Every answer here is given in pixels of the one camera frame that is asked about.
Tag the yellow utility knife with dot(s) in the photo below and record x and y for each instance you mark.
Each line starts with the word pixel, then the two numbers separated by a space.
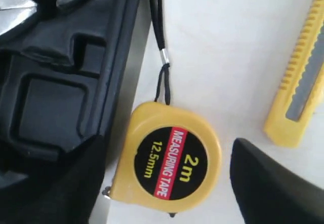
pixel 301 88

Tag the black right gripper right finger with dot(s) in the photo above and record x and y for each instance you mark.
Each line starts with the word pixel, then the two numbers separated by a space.
pixel 267 192

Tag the yellow measuring tape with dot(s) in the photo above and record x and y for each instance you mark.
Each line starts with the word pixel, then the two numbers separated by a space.
pixel 171 157

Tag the black plastic tool case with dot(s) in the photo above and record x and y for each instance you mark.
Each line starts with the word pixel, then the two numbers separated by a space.
pixel 61 73

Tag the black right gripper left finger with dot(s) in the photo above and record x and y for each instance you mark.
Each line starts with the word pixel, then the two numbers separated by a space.
pixel 61 192

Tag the adjustable wrench black handle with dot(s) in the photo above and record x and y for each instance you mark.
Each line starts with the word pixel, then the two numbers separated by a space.
pixel 15 13

